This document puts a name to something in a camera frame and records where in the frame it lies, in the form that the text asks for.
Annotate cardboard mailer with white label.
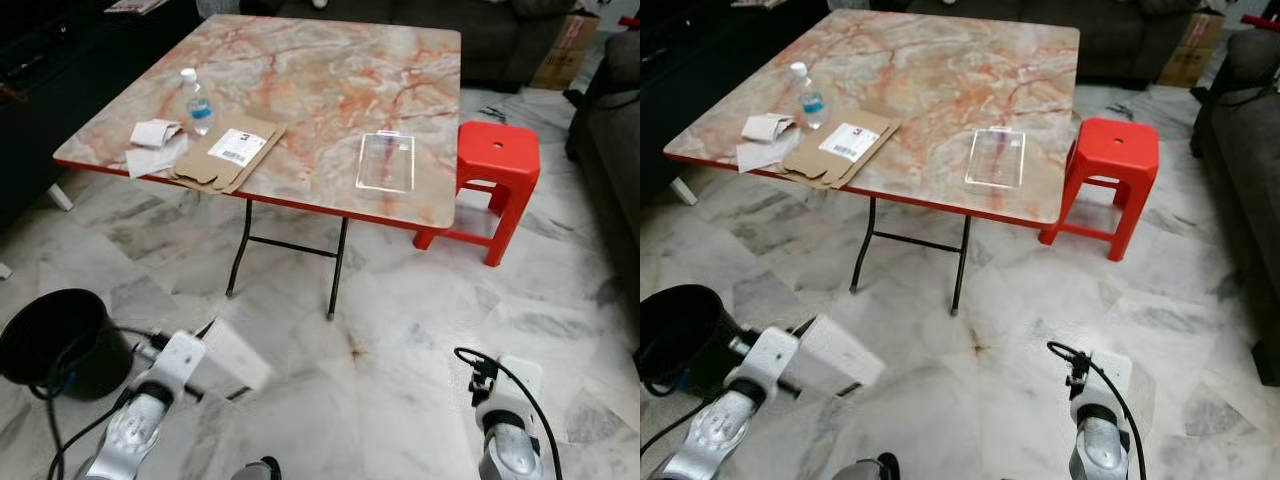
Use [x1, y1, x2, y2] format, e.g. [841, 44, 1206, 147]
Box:
[170, 113, 288, 195]
[782, 108, 901, 190]

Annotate flat white paper sheet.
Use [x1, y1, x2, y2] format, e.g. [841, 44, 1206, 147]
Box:
[125, 133, 191, 180]
[735, 130, 801, 174]

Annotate crumpled white tissue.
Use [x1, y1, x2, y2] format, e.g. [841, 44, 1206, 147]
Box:
[741, 113, 797, 145]
[131, 119, 185, 151]

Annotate clear plastic water bottle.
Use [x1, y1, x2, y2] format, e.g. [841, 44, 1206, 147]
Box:
[180, 68, 216, 137]
[790, 62, 828, 131]

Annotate red plastic stool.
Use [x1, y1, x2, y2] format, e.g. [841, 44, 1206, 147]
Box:
[1038, 117, 1161, 263]
[414, 121, 542, 268]

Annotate clear plastic tray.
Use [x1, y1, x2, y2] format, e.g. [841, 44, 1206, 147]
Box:
[356, 130, 416, 195]
[964, 126, 1027, 190]

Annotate dark grey armchair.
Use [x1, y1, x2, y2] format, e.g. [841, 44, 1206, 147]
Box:
[1190, 28, 1280, 387]
[565, 30, 641, 301]

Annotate black low cabinet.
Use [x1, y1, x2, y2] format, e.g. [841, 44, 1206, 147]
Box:
[0, 0, 201, 233]
[640, 0, 831, 208]

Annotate marble top folding table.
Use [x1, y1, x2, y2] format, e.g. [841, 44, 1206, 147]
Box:
[53, 14, 463, 322]
[664, 10, 1081, 317]

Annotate brown cardboard box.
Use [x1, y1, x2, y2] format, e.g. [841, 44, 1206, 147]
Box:
[529, 12, 602, 93]
[1158, 10, 1227, 89]

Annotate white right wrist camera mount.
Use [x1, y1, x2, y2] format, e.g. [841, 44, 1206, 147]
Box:
[1075, 350, 1134, 422]
[478, 355, 544, 431]

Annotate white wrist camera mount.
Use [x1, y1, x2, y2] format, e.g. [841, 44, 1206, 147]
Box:
[150, 332, 208, 401]
[1075, 350, 1134, 422]
[735, 326, 802, 396]
[478, 355, 544, 431]

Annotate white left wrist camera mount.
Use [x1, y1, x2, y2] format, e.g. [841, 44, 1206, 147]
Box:
[150, 332, 208, 401]
[735, 326, 802, 396]

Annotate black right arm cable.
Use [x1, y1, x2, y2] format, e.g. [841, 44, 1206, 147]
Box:
[1047, 341, 1149, 480]
[454, 347, 567, 480]

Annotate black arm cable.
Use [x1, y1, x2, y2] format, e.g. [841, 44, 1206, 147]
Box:
[1047, 341, 1149, 480]
[454, 347, 567, 480]
[640, 332, 756, 457]
[28, 328, 166, 480]

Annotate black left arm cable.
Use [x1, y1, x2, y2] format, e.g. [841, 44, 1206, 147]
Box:
[640, 332, 756, 457]
[28, 328, 166, 480]

